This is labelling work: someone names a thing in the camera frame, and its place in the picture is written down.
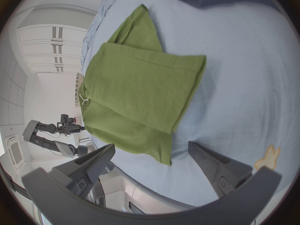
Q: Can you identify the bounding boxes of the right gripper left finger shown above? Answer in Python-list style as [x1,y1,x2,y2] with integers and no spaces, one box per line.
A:
[52,143,116,199]

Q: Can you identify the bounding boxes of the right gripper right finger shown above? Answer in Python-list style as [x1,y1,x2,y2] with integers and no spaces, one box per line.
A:
[188,141,254,199]

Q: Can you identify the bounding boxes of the green shorts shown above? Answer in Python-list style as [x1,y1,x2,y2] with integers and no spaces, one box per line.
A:
[80,4,207,166]

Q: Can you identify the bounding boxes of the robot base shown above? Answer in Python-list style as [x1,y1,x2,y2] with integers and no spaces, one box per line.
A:
[85,160,195,216]

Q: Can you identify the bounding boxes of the round woven basket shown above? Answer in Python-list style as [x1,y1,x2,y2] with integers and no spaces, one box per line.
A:
[75,72,86,108]

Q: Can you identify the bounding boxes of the white ceiling air conditioner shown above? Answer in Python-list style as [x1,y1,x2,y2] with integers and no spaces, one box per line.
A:
[4,136,27,171]

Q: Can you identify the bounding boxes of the white wardrobe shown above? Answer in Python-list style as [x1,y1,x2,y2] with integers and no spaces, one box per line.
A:
[16,5,98,74]

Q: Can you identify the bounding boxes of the pale blue quilt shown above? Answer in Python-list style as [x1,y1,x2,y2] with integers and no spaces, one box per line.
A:
[81,0,141,66]

